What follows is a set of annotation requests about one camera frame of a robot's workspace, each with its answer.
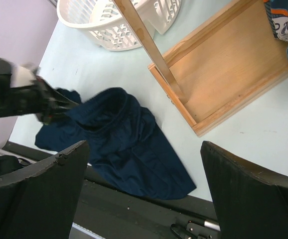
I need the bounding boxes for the navy blue shorts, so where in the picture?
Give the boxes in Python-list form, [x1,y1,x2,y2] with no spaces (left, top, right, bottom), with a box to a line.
[35,88,196,200]

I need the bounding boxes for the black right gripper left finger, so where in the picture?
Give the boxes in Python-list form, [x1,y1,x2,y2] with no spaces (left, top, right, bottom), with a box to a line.
[0,141,89,239]

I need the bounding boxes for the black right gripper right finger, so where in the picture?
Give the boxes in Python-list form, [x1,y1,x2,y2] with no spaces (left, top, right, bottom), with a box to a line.
[200,141,288,239]

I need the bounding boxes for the white plastic basket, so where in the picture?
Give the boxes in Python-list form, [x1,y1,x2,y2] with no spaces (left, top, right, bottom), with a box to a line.
[56,0,182,51]

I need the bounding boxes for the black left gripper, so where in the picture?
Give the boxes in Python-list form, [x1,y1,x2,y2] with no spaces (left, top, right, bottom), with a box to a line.
[0,58,81,124]

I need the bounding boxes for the wooden clothes rack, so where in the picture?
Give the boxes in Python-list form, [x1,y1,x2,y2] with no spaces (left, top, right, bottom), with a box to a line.
[115,0,288,136]

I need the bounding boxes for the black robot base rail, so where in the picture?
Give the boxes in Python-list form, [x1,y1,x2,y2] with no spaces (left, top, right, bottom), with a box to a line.
[71,178,221,239]

